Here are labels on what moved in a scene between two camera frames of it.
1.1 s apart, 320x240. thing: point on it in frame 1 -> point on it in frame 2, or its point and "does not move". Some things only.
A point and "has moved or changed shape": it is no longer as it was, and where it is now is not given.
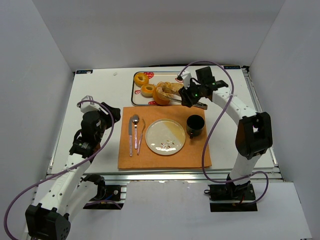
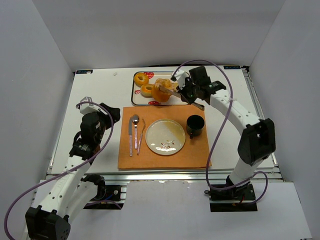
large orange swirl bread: (162, 93) has moved or changed shape
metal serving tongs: (196, 104) -> (200, 106)
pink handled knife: (130, 134) does not move
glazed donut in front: (147, 90) does not move
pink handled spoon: (135, 119) does not move
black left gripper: (110, 114) does not move
